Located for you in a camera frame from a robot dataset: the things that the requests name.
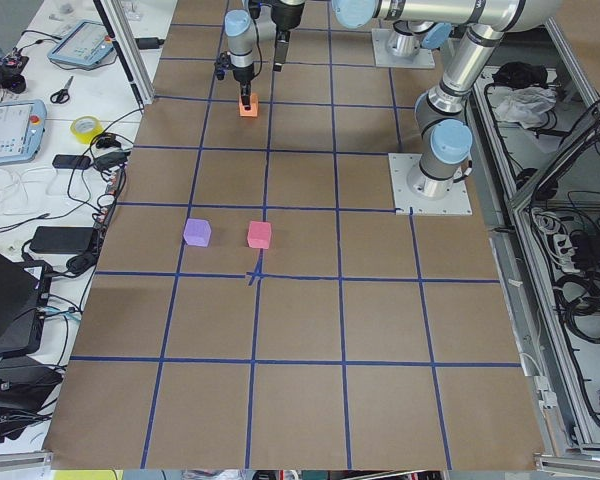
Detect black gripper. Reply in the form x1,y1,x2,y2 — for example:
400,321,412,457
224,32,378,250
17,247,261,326
270,0,305,72
232,63,254,111

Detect blue teach pendant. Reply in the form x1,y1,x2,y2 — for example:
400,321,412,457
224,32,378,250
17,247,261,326
47,20,114,70
0,100,47,165

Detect black handled scissors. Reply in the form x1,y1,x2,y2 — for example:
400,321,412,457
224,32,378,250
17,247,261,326
49,76,74,105

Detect blue teach pendant far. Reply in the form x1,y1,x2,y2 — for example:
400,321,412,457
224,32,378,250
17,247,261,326
47,20,114,70

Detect blue teach pendant near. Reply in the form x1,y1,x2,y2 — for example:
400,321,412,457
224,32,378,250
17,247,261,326
0,100,47,165

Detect black laptop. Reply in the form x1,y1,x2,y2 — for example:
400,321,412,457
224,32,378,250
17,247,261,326
0,254,51,358

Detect yellow tape roll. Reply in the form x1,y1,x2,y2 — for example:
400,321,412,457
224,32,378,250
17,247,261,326
70,115,104,145

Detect orange foam block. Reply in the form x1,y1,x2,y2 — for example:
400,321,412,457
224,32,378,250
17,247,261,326
239,93,259,118

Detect aluminium frame post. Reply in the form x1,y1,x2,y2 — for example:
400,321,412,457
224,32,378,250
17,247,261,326
93,0,155,109

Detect purple foam block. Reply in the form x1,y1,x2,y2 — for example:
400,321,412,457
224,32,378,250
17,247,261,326
183,218,212,247

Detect pink foam block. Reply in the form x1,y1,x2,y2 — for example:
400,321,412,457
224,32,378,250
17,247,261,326
247,221,272,250

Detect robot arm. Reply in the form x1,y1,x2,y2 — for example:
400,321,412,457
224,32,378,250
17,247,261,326
332,1,561,199
215,1,452,117

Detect small black adapter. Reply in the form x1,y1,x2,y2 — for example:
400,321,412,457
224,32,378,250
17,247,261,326
52,154,91,170

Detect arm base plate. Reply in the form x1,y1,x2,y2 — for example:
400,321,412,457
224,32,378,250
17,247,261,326
388,153,472,216
371,29,435,70

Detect black power adapter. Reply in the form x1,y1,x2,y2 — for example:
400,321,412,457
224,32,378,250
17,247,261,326
30,226,94,254

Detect brown paper mat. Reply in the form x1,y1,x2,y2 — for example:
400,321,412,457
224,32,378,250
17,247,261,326
45,1,543,471

